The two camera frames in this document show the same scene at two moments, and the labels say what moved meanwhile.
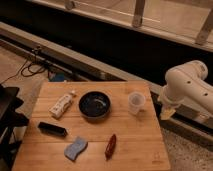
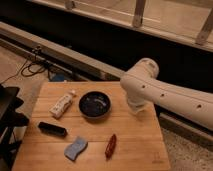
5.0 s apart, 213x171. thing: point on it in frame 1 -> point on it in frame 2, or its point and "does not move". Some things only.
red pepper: x=110 y=147 does not move
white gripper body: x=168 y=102 -> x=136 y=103
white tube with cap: x=59 y=107 does not move
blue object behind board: x=56 y=76 does not move
